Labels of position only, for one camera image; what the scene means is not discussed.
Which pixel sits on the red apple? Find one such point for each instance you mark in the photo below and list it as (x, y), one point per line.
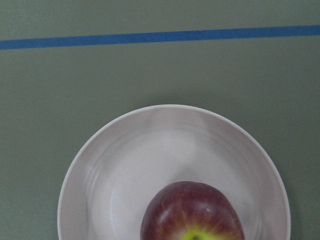
(189, 210)

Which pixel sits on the pink plate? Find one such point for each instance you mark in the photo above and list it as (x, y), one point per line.
(119, 170)

